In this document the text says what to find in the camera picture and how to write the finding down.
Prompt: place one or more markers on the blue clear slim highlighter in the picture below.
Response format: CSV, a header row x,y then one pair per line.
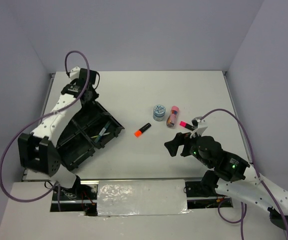
x,y
102,132

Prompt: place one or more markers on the black four-compartment organizer tray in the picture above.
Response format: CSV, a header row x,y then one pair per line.
x,y
75,145

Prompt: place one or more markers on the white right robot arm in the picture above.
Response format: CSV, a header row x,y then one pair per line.
x,y
230,175

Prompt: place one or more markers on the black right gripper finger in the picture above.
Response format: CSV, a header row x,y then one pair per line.
x,y
181,138
172,146

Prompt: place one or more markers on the orange cap black highlighter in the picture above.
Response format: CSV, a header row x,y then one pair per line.
x,y
139,132

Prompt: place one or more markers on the pink lid clear jar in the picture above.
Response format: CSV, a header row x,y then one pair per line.
x,y
172,118

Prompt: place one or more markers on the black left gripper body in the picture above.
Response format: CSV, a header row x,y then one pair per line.
x,y
94,95

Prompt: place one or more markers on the pink cap black highlighter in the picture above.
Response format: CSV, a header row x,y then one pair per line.
x,y
186,126

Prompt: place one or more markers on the yellow clear slim highlighter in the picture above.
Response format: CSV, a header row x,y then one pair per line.
x,y
95,136

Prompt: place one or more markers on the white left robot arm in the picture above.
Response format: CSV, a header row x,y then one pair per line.
x,y
37,150

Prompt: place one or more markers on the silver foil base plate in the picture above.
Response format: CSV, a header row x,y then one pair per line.
x,y
141,198

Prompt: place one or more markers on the blue white round tub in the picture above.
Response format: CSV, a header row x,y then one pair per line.
x,y
159,112

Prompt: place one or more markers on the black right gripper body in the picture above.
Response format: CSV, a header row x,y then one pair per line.
x,y
189,147

